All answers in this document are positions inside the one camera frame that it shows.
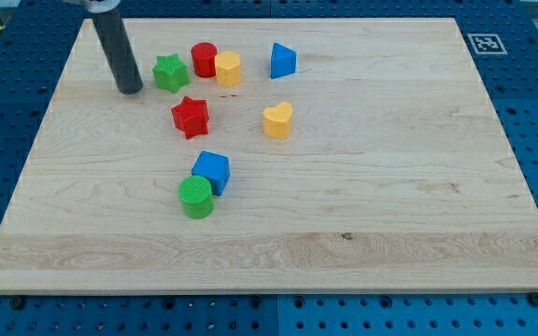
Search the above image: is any wooden board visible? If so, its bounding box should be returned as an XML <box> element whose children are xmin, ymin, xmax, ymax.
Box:
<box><xmin>0</xmin><ymin>18</ymin><xmax>538</xmax><ymax>296</ymax></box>

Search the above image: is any yellow hexagon block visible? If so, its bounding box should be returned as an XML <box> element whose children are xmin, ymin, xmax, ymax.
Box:
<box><xmin>215</xmin><ymin>50</ymin><xmax>242</xmax><ymax>87</ymax></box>

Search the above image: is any yellow heart block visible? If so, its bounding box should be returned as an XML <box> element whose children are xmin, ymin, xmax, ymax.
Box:
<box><xmin>262</xmin><ymin>102</ymin><xmax>293</xmax><ymax>139</ymax></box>

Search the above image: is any blue cube block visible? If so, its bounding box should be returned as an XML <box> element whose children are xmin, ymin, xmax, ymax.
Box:
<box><xmin>191</xmin><ymin>151</ymin><xmax>231</xmax><ymax>196</ymax></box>

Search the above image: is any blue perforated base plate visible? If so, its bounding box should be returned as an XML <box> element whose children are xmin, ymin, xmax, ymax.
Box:
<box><xmin>0</xmin><ymin>1</ymin><xmax>538</xmax><ymax>335</ymax></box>

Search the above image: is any green star block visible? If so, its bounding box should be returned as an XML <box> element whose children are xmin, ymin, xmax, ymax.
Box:
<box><xmin>152</xmin><ymin>53</ymin><xmax>190</xmax><ymax>93</ymax></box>

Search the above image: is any blue triangle block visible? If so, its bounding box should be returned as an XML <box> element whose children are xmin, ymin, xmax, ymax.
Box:
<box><xmin>270</xmin><ymin>43</ymin><xmax>297</xmax><ymax>79</ymax></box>

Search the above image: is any white fiducial marker tag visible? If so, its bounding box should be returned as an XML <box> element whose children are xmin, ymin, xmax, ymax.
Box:
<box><xmin>467</xmin><ymin>33</ymin><xmax>507</xmax><ymax>55</ymax></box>

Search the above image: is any red cylinder block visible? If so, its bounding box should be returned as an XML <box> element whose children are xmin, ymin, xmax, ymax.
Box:
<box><xmin>191</xmin><ymin>42</ymin><xmax>218</xmax><ymax>77</ymax></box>

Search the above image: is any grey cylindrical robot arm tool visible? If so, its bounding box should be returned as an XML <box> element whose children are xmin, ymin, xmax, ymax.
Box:
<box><xmin>64</xmin><ymin>0</ymin><xmax>143</xmax><ymax>95</ymax></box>

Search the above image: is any green cylinder block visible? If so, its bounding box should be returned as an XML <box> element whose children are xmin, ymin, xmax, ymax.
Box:
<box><xmin>177</xmin><ymin>175</ymin><xmax>214</xmax><ymax>219</ymax></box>

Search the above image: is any red star block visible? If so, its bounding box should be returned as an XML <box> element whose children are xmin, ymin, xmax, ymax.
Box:
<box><xmin>171</xmin><ymin>96</ymin><xmax>209</xmax><ymax>139</ymax></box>

